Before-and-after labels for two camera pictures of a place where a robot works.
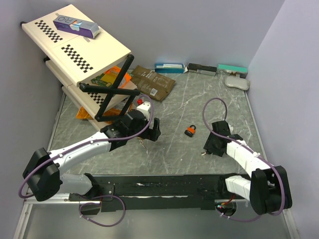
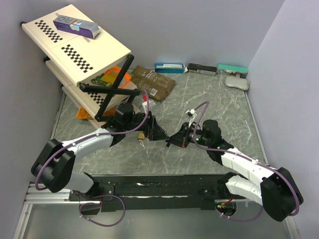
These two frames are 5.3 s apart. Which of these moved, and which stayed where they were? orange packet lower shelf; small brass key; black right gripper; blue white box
Moved: black right gripper
Stayed: small brass key; orange packet lower shelf; blue white box
